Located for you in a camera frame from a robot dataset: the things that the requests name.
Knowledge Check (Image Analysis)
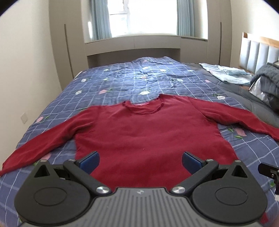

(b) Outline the left blue-grey curtain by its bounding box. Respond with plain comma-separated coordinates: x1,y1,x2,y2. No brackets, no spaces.
90,0,112,40

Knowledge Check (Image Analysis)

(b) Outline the red long-sleeve sweater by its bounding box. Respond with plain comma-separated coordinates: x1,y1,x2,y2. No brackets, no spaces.
1,95,278,188

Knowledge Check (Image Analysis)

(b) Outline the right blue-grey curtain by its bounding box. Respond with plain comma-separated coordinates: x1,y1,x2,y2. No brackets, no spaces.
177,0,194,37

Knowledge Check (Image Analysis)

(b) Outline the grey padded jacket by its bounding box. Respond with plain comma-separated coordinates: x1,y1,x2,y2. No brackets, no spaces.
251,62,278,114

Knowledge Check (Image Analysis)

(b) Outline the blue-grey curtain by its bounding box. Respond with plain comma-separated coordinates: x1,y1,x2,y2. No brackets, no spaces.
177,0,194,37
90,0,112,40

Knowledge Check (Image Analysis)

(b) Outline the light blue patterned cloth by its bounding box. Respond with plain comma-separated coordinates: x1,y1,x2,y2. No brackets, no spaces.
199,63,252,85

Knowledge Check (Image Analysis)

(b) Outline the white wall socket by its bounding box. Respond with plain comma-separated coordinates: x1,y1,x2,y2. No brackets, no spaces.
20,113,28,124

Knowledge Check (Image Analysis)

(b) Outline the bright window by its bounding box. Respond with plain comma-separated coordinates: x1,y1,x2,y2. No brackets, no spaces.
108,0,177,37

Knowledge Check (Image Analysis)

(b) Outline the silver plastic bag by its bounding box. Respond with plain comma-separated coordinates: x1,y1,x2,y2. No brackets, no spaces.
249,78,271,107

